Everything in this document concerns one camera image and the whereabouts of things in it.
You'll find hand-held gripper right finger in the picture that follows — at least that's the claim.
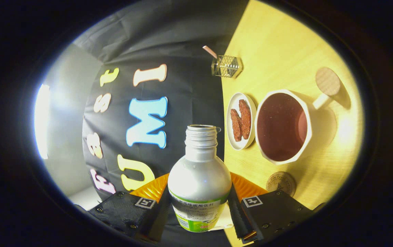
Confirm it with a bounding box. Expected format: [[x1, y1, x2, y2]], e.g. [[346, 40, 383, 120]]
[[227, 172, 324, 245]]

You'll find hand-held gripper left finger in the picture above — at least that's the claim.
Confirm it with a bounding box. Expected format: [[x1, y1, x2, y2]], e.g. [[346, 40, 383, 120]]
[[80, 173, 175, 244]]

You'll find round cork coaster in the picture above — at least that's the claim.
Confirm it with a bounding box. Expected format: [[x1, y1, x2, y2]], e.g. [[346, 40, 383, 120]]
[[266, 171, 297, 198]]

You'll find silver juice bottle green label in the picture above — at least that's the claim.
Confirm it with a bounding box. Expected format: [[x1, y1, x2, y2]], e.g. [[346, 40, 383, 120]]
[[167, 125, 232, 233]]

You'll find white cup wooden handle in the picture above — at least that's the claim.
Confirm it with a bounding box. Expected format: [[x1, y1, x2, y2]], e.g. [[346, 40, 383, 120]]
[[255, 67, 342, 166]]

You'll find brown meat slice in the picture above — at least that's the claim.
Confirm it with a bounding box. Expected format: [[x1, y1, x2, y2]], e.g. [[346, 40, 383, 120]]
[[230, 109, 243, 142], [238, 99, 252, 140]]

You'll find white oval plate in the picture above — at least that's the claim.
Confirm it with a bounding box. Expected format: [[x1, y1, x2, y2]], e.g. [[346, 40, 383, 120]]
[[226, 92, 257, 151]]

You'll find black backdrop cloth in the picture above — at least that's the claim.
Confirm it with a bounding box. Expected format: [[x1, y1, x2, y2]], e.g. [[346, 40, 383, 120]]
[[73, 0, 250, 247]]

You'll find light wooden table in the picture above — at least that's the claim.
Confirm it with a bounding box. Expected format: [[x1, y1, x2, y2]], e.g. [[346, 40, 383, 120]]
[[221, 0, 365, 247]]

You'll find clear wire-pattern straw holder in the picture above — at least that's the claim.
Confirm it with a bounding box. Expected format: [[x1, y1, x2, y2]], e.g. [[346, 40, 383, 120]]
[[211, 55, 243, 79]]

